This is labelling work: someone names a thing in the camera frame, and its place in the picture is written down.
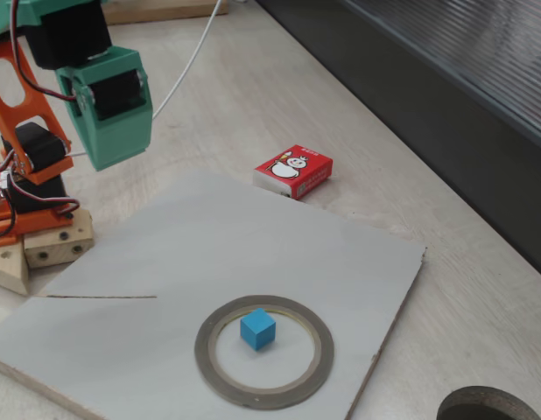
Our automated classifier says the blue cube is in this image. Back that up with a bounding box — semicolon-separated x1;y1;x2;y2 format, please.
239;307;278;352

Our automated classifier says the flat wooden plank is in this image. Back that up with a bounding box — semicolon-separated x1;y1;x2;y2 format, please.
102;0;228;26

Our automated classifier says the grey board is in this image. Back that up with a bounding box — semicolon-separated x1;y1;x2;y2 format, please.
0;168;428;420

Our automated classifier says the white USB cable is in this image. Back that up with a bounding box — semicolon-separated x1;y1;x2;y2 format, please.
67;0;223;158

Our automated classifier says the red snowman box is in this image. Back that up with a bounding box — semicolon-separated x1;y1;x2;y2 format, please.
252;143;334;201

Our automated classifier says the grey tape ring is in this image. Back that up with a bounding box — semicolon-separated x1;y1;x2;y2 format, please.
193;294;335;411

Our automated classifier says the grey ribbed desk partition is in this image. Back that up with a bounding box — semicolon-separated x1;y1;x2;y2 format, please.
255;0;541;284

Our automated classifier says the wooden base block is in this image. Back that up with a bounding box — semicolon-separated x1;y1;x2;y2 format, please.
24;209;95;269

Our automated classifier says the wooden wedge piece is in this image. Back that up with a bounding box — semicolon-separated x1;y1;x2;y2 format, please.
0;242;30;297

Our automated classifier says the round table cable hole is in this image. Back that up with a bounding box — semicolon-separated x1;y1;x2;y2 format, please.
435;385;541;420

